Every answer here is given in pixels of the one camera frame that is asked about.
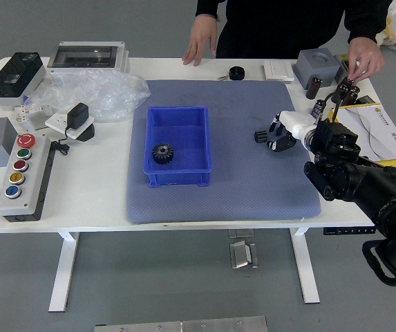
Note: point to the black round knob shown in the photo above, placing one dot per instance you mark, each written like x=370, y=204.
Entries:
x=237, y=73

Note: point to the white enclosure with clear cover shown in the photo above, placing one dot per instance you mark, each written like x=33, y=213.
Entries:
x=83, y=55

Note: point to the clear plastic bag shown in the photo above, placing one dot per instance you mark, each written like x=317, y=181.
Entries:
x=97, y=90

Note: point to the person's left hand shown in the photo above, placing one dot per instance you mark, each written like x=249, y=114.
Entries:
x=367, y=57

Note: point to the grey block with round hole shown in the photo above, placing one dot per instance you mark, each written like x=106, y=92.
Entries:
x=310, y=69

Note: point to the blue-grey padded mat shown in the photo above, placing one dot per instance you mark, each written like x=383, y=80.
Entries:
x=235, y=193

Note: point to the black table control panel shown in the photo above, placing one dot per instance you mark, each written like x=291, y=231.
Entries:
x=349, y=231

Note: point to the big black gear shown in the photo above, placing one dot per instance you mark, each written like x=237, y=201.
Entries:
x=163, y=154

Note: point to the small brass connector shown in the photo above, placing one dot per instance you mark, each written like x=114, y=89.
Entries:
x=222, y=77

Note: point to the yellow grey device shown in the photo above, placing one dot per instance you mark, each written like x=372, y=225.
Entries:
x=341, y=62

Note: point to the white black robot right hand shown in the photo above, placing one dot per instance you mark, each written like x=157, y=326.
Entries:
x=296, y=121

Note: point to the small metal plate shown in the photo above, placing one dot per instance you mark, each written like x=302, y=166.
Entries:
x=240, y=233

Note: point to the yellow white cardboard box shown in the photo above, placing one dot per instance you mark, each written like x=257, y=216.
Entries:
x=384, y=131

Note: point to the white table leg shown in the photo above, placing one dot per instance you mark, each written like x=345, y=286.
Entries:
x=63, y=269
x=306, y=269

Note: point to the grey metal plate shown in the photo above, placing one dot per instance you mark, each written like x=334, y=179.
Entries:
x=184, y=325

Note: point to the person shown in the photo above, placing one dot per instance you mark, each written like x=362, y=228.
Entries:
x=280, y=27

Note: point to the metal block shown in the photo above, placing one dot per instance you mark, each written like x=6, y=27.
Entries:
x=240, y=256

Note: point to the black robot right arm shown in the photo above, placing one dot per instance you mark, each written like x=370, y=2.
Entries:
x=339, y=173

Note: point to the person's right hand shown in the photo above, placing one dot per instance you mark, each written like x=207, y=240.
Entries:
x=202, y=38

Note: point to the black power adapter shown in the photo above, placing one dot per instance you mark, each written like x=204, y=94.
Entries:
x=77, y=115

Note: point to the white wall switch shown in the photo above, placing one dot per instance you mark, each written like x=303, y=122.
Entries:
x=278, y=71

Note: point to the cluster of brown capacitors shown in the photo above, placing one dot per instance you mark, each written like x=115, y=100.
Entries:
x=349, y=93

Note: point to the black socket base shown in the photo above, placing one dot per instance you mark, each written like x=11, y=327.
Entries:
x=87, y=133

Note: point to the blue plastic box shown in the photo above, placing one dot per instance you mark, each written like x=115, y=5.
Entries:
x=184, y=138

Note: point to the grey enclosure with black lid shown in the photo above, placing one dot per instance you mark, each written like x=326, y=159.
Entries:
x=14, y=76

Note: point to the white terminal connector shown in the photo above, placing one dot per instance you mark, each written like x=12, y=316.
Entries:
x=21, y=112

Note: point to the grey push button station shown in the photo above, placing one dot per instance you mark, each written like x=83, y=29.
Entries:
x=21, y=173

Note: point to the small black gear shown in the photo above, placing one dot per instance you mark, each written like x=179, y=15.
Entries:
x=260, y=136

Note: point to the black cylindrical capacitor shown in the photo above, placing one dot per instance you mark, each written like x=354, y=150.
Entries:
x=318, y=109

